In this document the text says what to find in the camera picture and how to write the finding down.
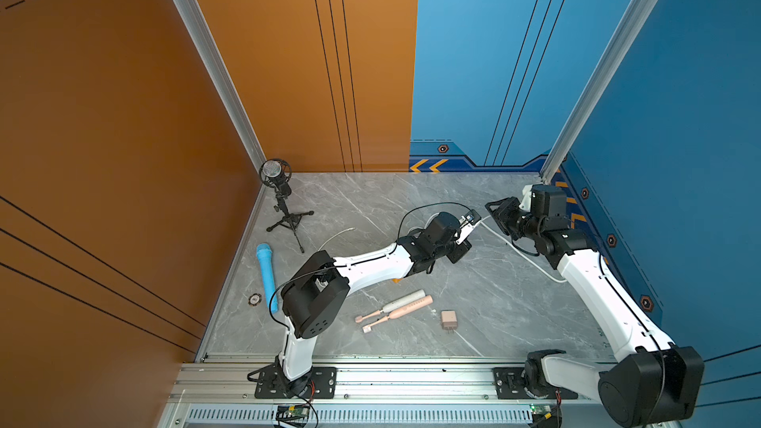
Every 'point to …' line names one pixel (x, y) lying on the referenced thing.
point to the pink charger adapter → (449, 320)
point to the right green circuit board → (545, 410)
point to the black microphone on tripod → (276, 173)
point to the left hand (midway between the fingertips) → (468, 230)
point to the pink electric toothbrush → (419, 303)
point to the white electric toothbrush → (392, 306)
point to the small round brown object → (254, 299)
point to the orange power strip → (396, 280)
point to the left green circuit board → (293, 410)
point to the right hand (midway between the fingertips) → (486, 206)
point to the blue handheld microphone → (265, 252)
